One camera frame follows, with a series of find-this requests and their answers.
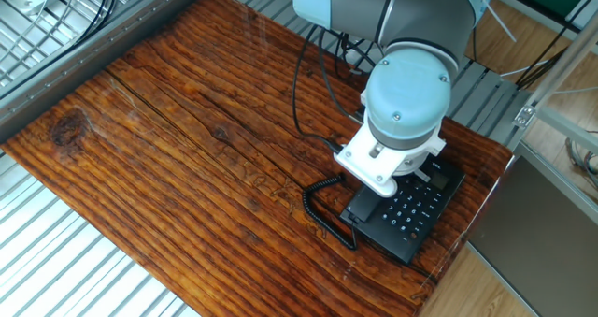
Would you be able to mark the aluminium frame post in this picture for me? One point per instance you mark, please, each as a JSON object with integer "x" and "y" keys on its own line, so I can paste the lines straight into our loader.
{"x": 565, "y": 64}

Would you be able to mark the grey flat panel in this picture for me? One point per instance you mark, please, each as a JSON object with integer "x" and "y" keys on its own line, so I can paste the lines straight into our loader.
{"x": 537, "y": 247}

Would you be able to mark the black desk telephone base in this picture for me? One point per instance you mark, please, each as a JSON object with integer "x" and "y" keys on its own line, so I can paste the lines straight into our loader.
{"x": 420, "y": 219}

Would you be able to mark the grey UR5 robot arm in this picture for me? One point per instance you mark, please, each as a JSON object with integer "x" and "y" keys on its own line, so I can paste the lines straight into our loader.
{"x": 406, "y": 97}

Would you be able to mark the wood grain table mat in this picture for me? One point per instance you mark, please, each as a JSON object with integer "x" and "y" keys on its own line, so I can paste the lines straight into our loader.
{"x": 163, "y": 191}

